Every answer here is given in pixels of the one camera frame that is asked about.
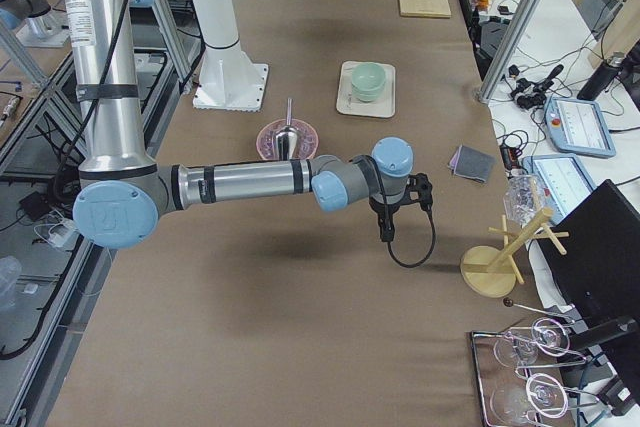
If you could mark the pink bowl with ice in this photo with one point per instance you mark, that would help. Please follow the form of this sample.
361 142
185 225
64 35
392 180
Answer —
302 145

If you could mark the green bowl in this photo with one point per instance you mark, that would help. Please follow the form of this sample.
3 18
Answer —
376 90
368 76
364 97

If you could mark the aluminium frame post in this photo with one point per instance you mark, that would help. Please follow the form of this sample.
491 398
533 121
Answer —
506 49

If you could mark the black water bottle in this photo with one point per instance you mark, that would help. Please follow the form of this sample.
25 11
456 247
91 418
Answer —
602 77

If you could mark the green bowl on tray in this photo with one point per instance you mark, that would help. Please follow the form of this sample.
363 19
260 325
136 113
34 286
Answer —
364 97

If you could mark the grey folded cloth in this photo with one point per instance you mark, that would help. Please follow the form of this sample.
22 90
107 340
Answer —
471 164

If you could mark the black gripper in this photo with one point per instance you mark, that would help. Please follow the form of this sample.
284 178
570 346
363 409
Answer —
384 208

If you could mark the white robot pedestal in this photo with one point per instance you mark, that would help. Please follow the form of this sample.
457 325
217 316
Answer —
228 79

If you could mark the steel ice scoop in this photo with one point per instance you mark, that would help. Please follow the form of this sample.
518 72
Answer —
287 138

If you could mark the blue teach pendant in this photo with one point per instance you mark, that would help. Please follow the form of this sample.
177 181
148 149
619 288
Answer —
565 178
578 126

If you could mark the black monitor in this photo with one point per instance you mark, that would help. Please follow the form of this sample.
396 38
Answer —
599 275

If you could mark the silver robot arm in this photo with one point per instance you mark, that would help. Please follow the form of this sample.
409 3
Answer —
125 191

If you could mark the cream rabbit tray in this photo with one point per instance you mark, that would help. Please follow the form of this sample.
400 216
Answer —
347 104

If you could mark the wooden cutting board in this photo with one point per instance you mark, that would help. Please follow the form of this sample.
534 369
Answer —
425 8

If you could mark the wooden mug tree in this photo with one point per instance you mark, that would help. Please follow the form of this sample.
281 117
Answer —
493 272

